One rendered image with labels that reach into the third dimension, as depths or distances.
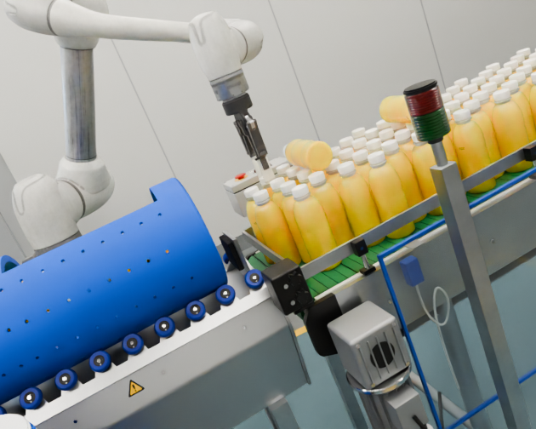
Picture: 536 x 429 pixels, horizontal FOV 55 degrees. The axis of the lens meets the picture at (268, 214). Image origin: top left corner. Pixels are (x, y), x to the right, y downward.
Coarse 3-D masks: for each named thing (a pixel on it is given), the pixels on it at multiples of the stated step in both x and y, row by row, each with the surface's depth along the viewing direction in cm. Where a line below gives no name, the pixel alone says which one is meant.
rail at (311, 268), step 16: (528, 144) 125; (512, 160) 124; (480, 176) 122; (416, 208) 117; (432, 208) 119; (384, 224) 115; (400, 224) 117; (352, 240) 113; (368, 240) 115; (320, 256) 112; (336, 256) 112; (304, 272) 110
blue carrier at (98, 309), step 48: (96, 240) 106; (144, 240) 106; (192, 240) 108; (0, 288) 101; (48, 288) 102; (96, 288) 103; (144, 288) 106; (192, 288) 112; (0, 336) 99; (48, 336) 102; (96, 336) 106; (0, 384) 101
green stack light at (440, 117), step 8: (432, 112) 93; (440, 112) 93; (416, 120) 95; (424, 120) 94; (432, 120) 94; (440, 120) 94; (416, 128) 96; (424, 128) 95; (432, 128) 94; (440, 128) 94; (448, 128) 95; (416, 136) 97; (424, 136) 95; (432, 136) 95; (440, 136) 94
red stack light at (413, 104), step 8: (432, 88) 93; (408, 96) 94; (416, 96) 93; (424, 96) 92; (432, 96) 92; (440, 96) 93; (408, 104) 95; (416, 104) 93; (424, 104) 93; (432, 104) 93; (440, 104) 93; (408, 112) 96; (416, 112) 94; (424, 112) 93
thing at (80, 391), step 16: (240, 304) 117; (256, 304) 117; (192, 320) 115; (208, 320) 116; (224, 320) 116; (176, 336) 114; (192, 336) 114; (144, 352) 112; (160, 352) 112; (112, 368) 111; (128, 368) 111; (80, 384) 109; (96, 384) 109; (64, 400) 108; (80, 400) 108; (32, 416) 106; (48, 416) 106
